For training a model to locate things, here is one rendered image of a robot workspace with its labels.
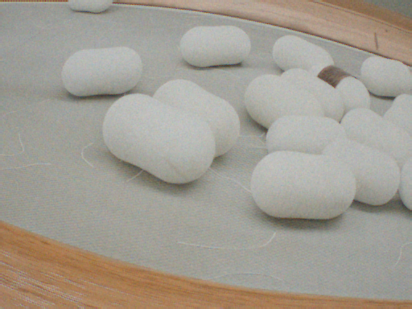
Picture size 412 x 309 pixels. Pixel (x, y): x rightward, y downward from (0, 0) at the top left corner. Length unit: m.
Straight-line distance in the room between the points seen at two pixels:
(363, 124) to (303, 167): 0.05
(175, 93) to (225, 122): 0.02
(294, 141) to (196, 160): 0.04
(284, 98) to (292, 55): 0.07
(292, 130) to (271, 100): 0.03
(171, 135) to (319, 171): 0.04
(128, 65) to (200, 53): 0.05
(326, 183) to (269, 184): 0.02
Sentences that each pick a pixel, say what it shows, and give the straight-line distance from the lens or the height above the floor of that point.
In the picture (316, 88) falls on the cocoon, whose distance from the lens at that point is 0.25.
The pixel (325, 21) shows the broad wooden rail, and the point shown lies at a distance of 0.42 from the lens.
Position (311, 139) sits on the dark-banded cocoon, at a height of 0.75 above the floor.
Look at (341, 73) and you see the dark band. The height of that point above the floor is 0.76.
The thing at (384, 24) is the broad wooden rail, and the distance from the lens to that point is 0.43.
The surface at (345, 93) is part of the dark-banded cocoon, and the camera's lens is 0.26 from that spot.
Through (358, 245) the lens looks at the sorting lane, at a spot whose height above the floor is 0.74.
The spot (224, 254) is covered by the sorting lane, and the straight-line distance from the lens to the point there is 0.17.
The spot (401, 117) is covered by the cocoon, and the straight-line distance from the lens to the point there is 0.25.
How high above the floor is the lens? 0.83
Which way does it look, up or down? 26 degrees down
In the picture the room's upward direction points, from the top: 9 degrees clockwise
